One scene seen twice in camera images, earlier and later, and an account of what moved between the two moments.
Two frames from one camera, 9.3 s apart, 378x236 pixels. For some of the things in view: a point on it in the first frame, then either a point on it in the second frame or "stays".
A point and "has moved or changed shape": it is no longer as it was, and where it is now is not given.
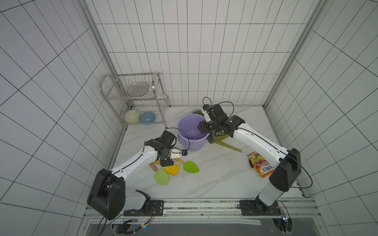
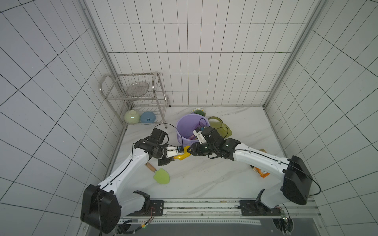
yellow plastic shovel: (172, 170) has moved or changed shape
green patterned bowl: (198, 111) stays
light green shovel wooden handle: (160, 175) stays
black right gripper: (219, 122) → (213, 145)
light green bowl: (132, 117) stays
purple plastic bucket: (190, 136) stays
